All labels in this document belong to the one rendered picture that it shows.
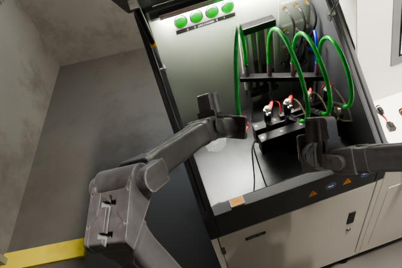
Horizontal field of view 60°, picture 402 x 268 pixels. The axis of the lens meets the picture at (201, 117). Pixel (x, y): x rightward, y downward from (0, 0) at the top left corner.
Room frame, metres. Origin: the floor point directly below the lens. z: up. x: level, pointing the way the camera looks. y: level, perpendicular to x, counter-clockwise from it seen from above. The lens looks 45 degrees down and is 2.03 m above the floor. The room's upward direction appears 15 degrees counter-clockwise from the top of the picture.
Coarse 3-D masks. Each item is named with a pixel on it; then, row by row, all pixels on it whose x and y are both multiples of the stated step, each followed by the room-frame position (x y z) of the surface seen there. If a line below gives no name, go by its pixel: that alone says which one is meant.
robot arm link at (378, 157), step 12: (372, 144) 0.41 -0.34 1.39; (384, 144) 0.38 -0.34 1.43; (396, 144) 0.37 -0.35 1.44; (348, 156) 0.40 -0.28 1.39; (360, 156) 0.39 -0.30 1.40; (372, 156) 0.38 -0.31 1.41; (384, 156) 0.36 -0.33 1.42; (396, 156) 0.35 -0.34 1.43; (348, 168) 0.39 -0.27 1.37; (360, 168) 0.37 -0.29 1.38; (372, 168) 0.36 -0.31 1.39; (384, 168) 0.35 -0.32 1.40; (396, 168) 0.33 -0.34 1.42
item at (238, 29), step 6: (234, 30) 0.93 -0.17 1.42; (240, 30) 1.03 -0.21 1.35; (234, 36) 0.90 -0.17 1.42; (240, 36) 1.05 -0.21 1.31; (234, 42) 0.88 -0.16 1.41; (234, 48) 0.86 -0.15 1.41; (234, 54) 0.84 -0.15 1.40; (234, 60) 0.82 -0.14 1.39; (246, 60) 1.07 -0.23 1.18; (234, 66) 0.81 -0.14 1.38; (246, 66) 1.07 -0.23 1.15; (234, 72) 0.79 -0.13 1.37; (234, 78) 0.78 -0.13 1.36; (234, 84) 0.77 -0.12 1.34; (234, 90) 0.76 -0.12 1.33; (240, 114) 0.72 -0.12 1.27
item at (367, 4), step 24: (360, 0) 0.96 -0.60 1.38; (384, 0) 0.96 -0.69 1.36; (360, 24) 0.94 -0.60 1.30; (384, 24) 0.94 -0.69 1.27; (360, 48) 0.92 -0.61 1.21; (384, 48) 0.92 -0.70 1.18; (384, 72) 0.90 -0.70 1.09; (384, 96) 0.87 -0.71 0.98; (384, 192) 0.65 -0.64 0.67; (384, 216) 0.65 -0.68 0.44; (384, 240) 0.66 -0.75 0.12
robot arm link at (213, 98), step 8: (200, 96) 0.70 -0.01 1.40; (208, 96) 0.69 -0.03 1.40; (216, 96) 0.71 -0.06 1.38; (200, 104) 0.69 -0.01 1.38; (208, 104) 0.68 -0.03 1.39; (216, 104) 0.69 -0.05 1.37; (200, 112) 0.67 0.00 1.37; (208, 112) 0.66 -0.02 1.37; (216, 112) 0.67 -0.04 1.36; (216, 120) 0.61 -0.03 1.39; (216, 128) 0.59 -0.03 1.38
